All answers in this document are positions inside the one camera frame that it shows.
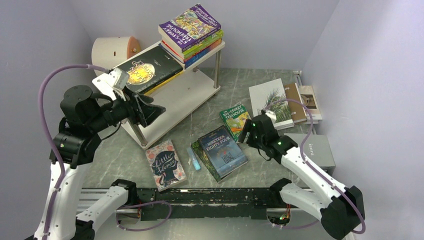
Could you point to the blue orange book in stack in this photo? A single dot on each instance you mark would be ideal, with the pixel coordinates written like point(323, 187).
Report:
point(194, 55)

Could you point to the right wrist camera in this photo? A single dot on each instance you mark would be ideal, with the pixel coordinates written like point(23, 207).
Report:
point(271, 115)

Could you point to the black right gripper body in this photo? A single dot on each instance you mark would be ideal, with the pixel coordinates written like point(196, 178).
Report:
point(253, 140)

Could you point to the yellow Little Prince book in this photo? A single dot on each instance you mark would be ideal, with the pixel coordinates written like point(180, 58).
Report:
point(156, 88)

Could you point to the black Moon and Sixpence book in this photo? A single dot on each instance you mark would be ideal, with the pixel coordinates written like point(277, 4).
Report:
point(150, 69)

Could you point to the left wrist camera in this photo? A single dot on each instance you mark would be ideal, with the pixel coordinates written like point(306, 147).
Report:
point(112, 84)

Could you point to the green treehouse book in stack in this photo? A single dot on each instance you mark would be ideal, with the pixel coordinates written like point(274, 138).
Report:
point(205, 41)

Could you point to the floral Little Women book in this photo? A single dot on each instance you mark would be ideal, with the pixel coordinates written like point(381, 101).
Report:
point(165, 165)

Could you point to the brown cover book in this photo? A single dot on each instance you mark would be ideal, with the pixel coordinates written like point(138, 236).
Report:
point(298, 113)

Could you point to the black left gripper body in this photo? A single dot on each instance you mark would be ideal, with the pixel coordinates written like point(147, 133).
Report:
point(137, 116)

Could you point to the green 104-storey treehouse book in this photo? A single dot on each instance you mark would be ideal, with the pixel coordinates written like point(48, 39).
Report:
point(234, 119)

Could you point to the dark green garden book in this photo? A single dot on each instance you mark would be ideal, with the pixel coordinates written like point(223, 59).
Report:
point(201, 154)

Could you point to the blue Nineteen Eighty-Four book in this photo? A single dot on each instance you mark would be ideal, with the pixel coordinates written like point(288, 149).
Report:
point(222, 151)

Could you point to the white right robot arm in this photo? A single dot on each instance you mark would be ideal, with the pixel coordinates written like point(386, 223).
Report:
point(339, 209)

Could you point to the grey laptop box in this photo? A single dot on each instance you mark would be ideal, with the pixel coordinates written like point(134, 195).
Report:
point(317, 148)

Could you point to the white tape roll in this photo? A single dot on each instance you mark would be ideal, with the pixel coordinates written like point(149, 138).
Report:
point(108, 52)

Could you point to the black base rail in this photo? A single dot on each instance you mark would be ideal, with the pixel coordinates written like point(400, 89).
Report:
point(197, 203)

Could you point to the purple treehouse book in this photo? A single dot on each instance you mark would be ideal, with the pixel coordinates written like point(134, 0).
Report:
point(189, 28)

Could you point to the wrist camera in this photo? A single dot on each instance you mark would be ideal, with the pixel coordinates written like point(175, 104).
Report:
point(271, 115)
point(112, 84)

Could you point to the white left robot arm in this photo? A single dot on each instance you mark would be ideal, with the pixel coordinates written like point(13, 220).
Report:
point(86, 114)

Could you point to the white palm leaf book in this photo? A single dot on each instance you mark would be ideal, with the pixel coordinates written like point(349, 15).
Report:
point(267, 96)

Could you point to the white magazine with photo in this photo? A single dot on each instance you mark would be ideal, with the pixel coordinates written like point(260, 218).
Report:
point(308, 98)

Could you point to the white two-tier shelf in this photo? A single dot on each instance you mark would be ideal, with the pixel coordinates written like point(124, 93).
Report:
point(181, 96)

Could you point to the light blue glue stick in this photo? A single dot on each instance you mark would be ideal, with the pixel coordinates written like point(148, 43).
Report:
point(193, 159)

